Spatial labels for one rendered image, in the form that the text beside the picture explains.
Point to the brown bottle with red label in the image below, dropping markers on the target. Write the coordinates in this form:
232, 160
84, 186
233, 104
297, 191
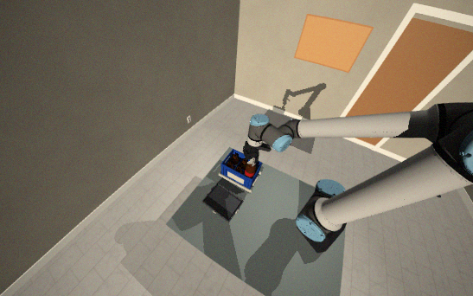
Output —
249, 170

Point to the blue divided crate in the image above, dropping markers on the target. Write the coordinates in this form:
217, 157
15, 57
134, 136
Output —
235, 175

